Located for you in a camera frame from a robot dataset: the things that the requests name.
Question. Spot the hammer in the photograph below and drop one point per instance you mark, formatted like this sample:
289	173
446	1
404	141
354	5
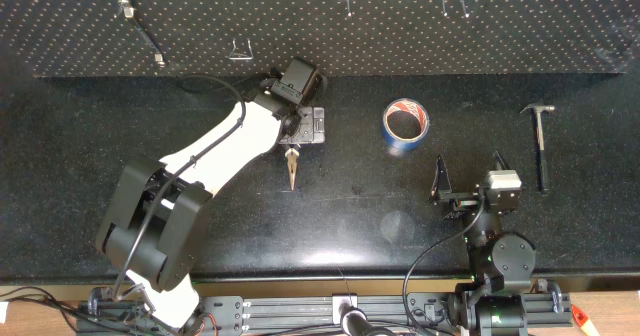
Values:
539	126

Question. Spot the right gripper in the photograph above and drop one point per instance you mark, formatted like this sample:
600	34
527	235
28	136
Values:
460	201

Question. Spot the wrench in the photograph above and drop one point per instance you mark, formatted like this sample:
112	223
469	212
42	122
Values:
144	33

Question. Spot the mounting rail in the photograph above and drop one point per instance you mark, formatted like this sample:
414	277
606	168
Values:
290	311

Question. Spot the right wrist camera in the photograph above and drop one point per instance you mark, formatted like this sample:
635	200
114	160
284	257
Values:
502	186

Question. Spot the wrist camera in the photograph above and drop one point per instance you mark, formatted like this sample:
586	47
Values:
307	126
502	186

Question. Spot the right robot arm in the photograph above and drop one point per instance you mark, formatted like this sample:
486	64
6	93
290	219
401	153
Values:
505	261

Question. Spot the white paper tag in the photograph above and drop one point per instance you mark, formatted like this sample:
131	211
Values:
2	312

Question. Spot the black and white pliers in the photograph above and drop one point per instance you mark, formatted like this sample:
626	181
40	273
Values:
292	168

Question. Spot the roll of blue tape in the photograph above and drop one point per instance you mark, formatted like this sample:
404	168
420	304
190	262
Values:
392	138

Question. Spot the black pegboard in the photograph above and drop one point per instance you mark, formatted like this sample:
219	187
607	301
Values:
320	36

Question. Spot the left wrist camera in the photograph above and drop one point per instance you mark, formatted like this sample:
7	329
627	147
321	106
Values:
307	126

